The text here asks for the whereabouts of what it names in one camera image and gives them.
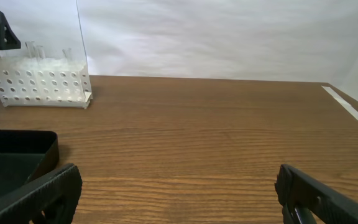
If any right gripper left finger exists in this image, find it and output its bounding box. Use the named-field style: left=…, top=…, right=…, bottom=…
left=0, top=163, right=83, bottom=224

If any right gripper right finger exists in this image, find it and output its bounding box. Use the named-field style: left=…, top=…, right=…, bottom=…
left=274, top=164, right=358, bottom=224

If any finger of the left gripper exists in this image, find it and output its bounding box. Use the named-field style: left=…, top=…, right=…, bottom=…
left=0, top=10, right=22, bottom=50

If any black tray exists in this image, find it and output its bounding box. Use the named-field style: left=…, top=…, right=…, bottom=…
left=0, top=129, right=60, bottom=206

